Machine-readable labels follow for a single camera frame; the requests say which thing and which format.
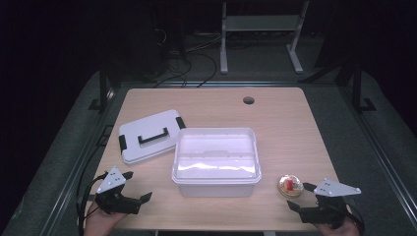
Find black floor cables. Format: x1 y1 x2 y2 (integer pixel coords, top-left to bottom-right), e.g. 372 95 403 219
152 28 224 89

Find left hand-held gripper cable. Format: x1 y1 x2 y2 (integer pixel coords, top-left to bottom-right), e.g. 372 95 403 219
76 171 109 236

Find white plastic storage box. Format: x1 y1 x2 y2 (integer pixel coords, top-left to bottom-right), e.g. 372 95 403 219
171 127 263 199

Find white metal stand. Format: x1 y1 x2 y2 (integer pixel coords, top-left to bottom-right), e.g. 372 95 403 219
219 0 311 75

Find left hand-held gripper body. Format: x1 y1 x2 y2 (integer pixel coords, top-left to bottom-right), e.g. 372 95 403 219
94 165 143 215

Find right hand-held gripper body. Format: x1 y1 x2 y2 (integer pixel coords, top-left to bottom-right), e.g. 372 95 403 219
298 177 362 227

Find white box lid black handle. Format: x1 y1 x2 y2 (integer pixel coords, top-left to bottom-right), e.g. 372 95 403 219
117 108 187 165

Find person's right hand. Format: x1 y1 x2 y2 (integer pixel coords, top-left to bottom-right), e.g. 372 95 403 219
314 214 362 236

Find person's left hand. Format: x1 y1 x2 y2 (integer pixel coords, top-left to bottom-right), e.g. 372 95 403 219
86 202 127 236

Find small round clear container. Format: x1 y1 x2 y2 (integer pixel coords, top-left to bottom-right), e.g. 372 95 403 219
277 174 305 199

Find black metal stand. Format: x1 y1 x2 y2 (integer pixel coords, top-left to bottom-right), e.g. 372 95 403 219
88 62 115 114
351 62 378 114

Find hand-held gripper cable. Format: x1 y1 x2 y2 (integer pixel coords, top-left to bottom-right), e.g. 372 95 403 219
76 171 109 236
346 203 366 234

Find right hand-held gripper cable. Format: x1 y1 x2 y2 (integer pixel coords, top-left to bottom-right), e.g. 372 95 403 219
346 203 366 234

